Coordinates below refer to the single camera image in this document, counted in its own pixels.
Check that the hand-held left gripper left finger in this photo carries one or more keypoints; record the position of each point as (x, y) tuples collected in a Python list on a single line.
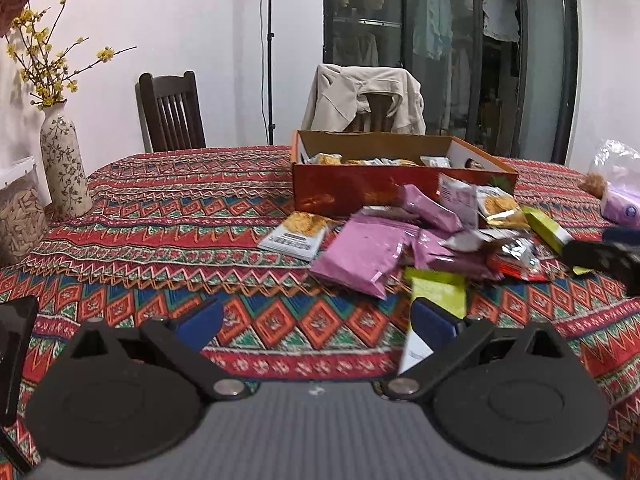
[(200, 317)]

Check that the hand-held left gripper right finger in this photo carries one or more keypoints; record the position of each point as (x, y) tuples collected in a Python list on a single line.
[(432, 322)]

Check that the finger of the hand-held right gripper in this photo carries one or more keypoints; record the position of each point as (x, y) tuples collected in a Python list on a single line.
[(622, 235), (600, 257)]

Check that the green white snack packet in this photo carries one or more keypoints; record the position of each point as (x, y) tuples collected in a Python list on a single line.
[(435, 287)]

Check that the green snack box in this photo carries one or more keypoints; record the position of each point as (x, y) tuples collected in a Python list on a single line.
[(545, 227)]

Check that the small pink snack packet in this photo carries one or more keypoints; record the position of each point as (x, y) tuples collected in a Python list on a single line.
[(435, 252), (430, 210)]

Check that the silver snack packet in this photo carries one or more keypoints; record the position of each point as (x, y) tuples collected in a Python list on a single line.
[(515, 250)]

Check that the white fried snack packet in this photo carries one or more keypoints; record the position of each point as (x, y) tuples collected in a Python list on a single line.
[(295, 240)]

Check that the orange cardboard box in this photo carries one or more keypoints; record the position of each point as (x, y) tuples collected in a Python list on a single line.
[(350, 190)]

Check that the purple tissue pack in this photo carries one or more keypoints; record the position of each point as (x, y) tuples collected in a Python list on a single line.
[(622, 205)]

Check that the brown fluffy snack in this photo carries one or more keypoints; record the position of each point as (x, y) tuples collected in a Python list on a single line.
[(594, 183)]

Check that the clear plastic bag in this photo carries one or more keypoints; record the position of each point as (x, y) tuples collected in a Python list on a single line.
[(620, 165)]

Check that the red snack packet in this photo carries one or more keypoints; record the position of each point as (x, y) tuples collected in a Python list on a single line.
[(505, 266)]

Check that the large pink snack packet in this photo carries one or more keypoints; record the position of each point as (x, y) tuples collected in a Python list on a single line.
[(355, 255)]

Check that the dark pink snack packet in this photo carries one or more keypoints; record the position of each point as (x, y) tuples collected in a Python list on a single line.
[(385, 214)]

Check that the white purple snack packet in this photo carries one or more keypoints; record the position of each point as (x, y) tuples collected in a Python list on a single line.
[(457, 195)]

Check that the black flat device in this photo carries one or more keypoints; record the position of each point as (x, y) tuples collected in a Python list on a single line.
[(15, 355)]

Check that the floral ceramic vase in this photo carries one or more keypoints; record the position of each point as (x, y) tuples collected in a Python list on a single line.
[(65, 170)]

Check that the black framed glass door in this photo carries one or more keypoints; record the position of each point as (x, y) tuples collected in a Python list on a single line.
[(522, 60)]

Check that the dark wooden chair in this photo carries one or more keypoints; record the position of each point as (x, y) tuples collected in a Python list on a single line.
[(150, 110)]

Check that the wooden chair under jacket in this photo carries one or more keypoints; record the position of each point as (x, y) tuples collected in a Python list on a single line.
[(380, 110)]

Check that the chair with beige jacket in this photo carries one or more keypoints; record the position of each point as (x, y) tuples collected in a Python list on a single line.
[(340, 95)]

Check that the hanging white garment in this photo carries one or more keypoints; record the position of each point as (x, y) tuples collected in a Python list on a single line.
[(500, 15)]

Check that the black light stand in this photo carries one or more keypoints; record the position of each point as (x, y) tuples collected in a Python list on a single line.
[(270, 60)]

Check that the yellow flower branches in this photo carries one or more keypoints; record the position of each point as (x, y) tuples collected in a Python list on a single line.
[(50, 87)]

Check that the hanging pale green shirt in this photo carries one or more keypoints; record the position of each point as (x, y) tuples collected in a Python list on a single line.
[(432, 10)]

